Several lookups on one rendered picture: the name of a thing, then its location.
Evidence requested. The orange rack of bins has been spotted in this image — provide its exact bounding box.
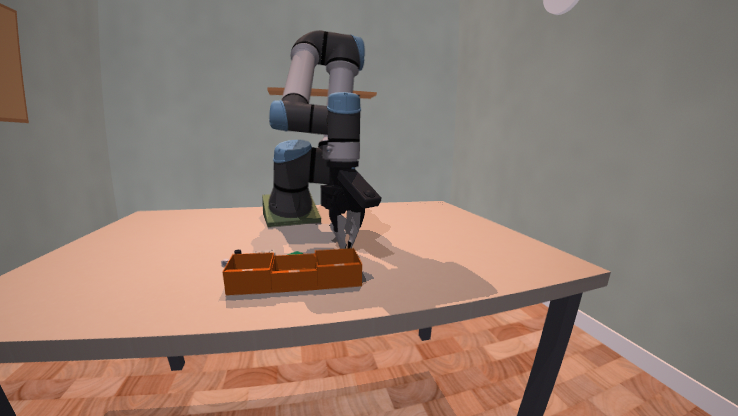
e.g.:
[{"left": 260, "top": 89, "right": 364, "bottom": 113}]
[{"left": 222, "top": 248, "right": 362, "bottom": 295}]

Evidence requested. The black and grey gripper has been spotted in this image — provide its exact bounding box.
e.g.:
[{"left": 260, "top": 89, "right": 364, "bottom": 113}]
[{"left": 321, "top": 161, "right": 365, "bottom": 249}]

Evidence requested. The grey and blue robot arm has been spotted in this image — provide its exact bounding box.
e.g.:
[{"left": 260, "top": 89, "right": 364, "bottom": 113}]
[{"left": 269, "top": 30, "right": 382, "bottom": 218}]

